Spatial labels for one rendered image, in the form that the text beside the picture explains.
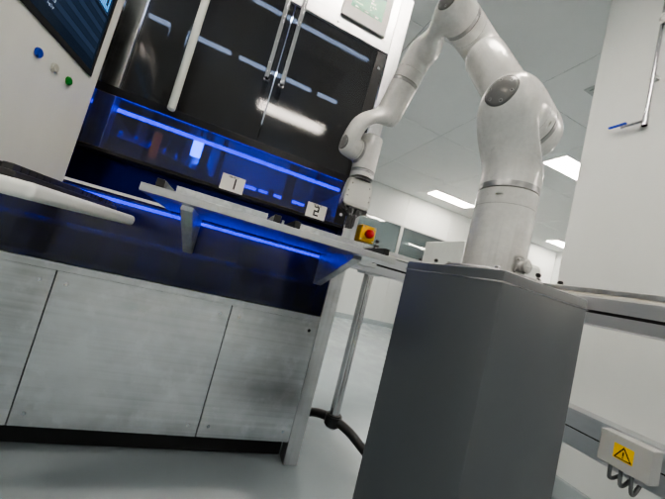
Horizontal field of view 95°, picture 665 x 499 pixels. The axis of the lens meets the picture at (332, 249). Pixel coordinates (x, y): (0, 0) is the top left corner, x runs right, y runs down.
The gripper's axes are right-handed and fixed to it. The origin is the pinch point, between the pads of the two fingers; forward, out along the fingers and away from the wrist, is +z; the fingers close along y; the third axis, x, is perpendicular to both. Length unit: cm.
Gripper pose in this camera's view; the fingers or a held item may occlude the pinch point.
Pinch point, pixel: (349, 222)
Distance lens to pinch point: 106.5
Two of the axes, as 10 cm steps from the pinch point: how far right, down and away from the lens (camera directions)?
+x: 3.4, 0.0, -9.4
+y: -9.1, -2.6, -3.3
